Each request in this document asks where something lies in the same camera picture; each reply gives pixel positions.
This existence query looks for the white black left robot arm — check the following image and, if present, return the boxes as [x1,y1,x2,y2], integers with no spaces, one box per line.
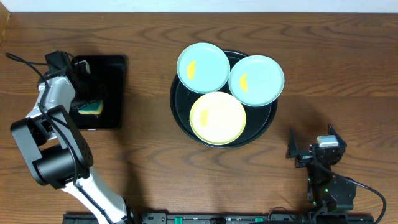
[10,51,134,223]

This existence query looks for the black rectangular tray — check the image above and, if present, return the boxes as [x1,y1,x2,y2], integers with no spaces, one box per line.
[70,55,127,129]

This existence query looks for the green yellow sponge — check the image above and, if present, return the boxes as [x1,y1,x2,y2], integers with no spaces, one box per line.
[78,100,103,115]

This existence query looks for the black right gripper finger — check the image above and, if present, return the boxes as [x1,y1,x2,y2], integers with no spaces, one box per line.
[328,124,346,146]
[286,129,298,159]

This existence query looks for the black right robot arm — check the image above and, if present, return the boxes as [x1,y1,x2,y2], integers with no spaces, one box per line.
[286,124,356,221]

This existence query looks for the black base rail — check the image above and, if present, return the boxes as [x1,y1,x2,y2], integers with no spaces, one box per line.
[62,212,375,224]

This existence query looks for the mint green plate right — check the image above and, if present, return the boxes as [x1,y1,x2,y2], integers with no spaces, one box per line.
[228,55,285,107]

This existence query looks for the yellow plate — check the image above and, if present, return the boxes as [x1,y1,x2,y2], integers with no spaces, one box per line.
[189,91,246,146]

